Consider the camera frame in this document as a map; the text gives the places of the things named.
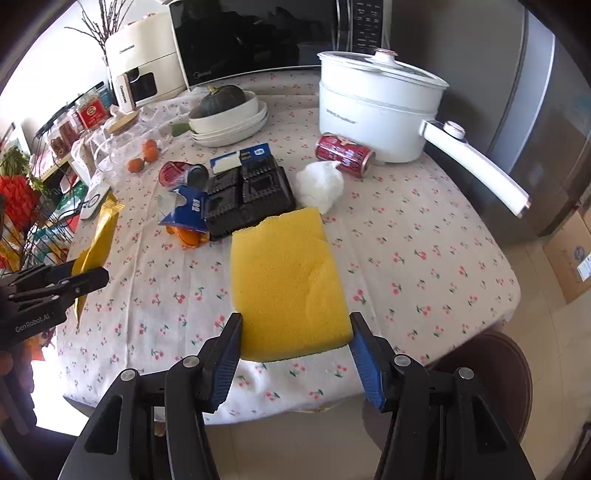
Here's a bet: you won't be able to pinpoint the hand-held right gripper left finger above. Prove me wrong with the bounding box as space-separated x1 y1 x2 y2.
65 313 244 480

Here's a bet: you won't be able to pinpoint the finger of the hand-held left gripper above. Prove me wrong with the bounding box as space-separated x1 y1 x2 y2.
9 261 77 290
9 267 110 311

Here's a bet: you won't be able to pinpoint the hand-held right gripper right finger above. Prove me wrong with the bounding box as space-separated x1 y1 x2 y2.
349 312 539 480

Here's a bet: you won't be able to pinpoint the gold foil packet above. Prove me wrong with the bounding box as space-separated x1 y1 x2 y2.
69 193 124 330

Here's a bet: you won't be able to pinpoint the yellow sponge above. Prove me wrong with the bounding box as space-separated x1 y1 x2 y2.
230 206 352 363

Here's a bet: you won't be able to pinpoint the brown trash bin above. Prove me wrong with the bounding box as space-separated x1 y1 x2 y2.
431 330 534 444

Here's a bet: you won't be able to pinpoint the white tissue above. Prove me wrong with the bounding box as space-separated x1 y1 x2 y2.
294 161 346 215

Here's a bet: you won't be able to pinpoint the blue and white box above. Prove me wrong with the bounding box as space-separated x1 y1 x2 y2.
209 144 273 175

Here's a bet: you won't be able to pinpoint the red paper pineapple ornament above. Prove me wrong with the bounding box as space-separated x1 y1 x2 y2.
0 148 47 241

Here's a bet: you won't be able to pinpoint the orange plastic wrapper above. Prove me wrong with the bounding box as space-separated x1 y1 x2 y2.
166 224 208 248

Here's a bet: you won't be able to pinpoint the cherry print tablecloth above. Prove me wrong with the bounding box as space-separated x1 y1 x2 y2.
58 69 520 423

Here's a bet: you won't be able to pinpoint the torn blue wrapper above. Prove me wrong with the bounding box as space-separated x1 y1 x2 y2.
157 185 211 232

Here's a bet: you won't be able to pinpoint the small red tin can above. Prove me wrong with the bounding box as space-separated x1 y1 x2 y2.
159 160 209 191

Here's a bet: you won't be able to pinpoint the glass jar wooden lid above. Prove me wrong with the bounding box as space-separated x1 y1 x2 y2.
95 111 162 176

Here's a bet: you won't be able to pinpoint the red tin box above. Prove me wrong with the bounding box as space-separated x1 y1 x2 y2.
75 95 112 130

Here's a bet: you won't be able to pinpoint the black plastic tray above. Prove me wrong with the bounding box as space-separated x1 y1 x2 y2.
203 154 297 241

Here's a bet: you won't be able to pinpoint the red drink can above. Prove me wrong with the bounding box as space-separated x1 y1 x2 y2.
315 132 376 177

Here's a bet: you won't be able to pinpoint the white bowl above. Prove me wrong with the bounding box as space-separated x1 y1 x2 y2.
188 91 259 134

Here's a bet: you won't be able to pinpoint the dark green squash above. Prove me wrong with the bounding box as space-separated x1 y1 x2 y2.
199 85 247 118

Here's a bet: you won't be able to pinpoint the cardboard box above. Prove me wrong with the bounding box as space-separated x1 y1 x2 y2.
542 208 591 305

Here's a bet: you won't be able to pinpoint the white air fryer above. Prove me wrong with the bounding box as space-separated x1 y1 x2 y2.
105 13 188 114

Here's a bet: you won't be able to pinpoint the white electric pot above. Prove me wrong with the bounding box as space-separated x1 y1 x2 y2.
317 47 531 219

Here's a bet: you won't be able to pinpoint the dry branches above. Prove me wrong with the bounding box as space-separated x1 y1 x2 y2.
69 0 123 51

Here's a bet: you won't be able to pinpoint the black microwave oven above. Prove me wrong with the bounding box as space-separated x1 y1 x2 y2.
168 0 393 92

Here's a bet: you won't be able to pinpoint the grey refrigerator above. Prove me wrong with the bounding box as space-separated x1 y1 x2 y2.
392 0 591 241

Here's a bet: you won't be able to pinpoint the glass pot lid white knob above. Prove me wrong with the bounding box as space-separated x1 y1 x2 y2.
318 47 450 90

